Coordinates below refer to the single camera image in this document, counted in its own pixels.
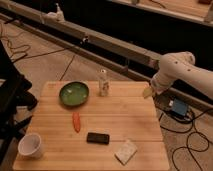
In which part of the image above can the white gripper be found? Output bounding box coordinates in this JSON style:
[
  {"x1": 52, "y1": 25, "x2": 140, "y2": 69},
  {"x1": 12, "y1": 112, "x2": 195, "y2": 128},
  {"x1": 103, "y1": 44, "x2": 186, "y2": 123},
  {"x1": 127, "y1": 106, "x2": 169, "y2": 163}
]
[{"x1": 142, "y1": 73, "x2": 171, "y2": 99}]

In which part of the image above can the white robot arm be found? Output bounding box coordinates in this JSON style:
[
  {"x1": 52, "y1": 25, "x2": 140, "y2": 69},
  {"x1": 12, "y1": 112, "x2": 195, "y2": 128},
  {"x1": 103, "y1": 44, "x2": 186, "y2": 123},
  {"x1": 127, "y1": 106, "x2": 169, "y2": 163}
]
[{"x1": 143, "y1": 52, "x2": 213, "y2": 100}]

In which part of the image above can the green ceramic bowl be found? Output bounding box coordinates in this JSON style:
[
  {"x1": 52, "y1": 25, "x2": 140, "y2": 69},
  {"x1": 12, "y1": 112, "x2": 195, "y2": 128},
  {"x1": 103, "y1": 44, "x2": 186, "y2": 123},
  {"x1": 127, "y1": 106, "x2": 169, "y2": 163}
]
[{"x1": 59, "y1": 81, "x2": 89, "y2": 107}]

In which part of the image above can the blue power box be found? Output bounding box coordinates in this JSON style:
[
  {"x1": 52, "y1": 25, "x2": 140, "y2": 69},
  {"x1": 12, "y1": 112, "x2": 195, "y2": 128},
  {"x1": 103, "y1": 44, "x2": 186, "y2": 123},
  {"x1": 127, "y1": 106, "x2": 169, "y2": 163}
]
[{"x1": 169, "y1": 99, "x2": 188, "y2": 117}]

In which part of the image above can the small white bottle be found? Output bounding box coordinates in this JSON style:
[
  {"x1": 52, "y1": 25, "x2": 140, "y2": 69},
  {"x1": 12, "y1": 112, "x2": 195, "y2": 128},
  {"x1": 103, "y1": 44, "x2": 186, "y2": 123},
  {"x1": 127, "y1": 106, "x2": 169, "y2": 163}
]
[{"x1": 99, "y1": 69, "x2": 109, "y2": 97}]

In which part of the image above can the black rectangular case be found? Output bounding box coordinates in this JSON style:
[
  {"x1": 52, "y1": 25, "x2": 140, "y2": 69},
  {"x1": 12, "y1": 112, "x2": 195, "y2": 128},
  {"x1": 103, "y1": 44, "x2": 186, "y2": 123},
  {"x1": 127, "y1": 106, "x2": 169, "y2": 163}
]
[{"x1": 87, "y1": 132, "x2": 110, "y2": 144}]

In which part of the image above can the orange carrot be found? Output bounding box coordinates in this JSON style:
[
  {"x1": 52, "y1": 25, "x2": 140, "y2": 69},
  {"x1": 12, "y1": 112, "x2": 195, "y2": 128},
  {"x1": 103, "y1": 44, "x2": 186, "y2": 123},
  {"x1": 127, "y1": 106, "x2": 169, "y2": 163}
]
[{"x1": 72, "y1": 113, "x2": 81, "y2": 133}]

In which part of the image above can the white paper cup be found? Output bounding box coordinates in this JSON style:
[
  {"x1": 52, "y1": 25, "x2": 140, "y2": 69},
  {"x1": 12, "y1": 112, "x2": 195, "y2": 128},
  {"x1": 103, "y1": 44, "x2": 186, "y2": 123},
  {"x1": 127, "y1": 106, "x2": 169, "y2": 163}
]
[{"x1": 18, "y1": 133, "x2": 44, "y2": 158}]

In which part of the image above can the black equipment stand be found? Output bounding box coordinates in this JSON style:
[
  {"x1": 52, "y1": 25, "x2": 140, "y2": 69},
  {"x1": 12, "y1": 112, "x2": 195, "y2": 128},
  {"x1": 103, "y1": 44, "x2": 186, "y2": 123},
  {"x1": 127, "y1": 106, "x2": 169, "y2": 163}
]
[{"x1": 0, "y1": 41, "x2": 38, "y2": 165}]

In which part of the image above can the metal rail beam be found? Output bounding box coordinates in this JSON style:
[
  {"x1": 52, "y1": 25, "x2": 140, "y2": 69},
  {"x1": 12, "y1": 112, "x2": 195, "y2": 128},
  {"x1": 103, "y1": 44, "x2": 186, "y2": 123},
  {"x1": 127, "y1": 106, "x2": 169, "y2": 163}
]
[{"x1": 0, "y1": 0, "x2": 213, "y2": 116}]

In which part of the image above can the black floor cable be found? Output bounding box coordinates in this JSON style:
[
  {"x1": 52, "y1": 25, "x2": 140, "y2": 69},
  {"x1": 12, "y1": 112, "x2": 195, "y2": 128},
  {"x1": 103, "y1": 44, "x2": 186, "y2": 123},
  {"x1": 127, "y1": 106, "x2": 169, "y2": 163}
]
[{"x1": 156, "y1": 106, "x2": 213, "y2": 171}]

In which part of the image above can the white clamp on rail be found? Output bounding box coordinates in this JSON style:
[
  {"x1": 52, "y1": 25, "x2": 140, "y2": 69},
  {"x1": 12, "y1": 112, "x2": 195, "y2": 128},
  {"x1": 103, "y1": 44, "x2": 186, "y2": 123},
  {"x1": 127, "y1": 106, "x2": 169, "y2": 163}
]
[{"x1": 46, "y1": 4, "x2": 65, "y2": 22}]

